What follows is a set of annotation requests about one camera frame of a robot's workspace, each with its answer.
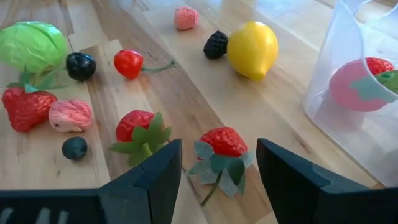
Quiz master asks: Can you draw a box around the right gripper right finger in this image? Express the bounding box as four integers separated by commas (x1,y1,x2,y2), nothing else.
257,138,398,224

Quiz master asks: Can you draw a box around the clear plastic container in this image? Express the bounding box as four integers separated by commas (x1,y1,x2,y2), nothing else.
302,0,398,187

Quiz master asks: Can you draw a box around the black toy blackberry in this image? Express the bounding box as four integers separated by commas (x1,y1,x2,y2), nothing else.
203,30,229,60

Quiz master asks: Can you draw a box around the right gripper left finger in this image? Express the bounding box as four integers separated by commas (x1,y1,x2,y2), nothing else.
0,139,183,224

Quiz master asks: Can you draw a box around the strawberry with green leaves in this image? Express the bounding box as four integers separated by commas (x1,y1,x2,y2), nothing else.
110,109,173,167

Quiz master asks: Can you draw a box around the pink toy raspberry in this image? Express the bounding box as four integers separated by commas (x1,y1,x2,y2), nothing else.
173,6,200,31
48,99,93,133

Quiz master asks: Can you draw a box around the red cherry with stem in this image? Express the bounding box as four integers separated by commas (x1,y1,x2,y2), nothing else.
113,49,177,80

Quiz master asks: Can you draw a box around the large red toy strawberry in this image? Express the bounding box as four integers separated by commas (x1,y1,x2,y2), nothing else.
328,57,398,113

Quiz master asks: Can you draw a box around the strawberry with pale leaves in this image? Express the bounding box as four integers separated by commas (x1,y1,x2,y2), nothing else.
186,126,255,208

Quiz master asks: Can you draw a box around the small dark blueberry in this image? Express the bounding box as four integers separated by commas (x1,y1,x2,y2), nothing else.
61,136,89,161

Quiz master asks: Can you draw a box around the green toy cabbage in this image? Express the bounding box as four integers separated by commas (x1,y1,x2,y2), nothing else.
0,21,68,75

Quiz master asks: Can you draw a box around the yellow toy lemon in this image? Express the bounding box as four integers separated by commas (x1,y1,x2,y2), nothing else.
226,21,279,82

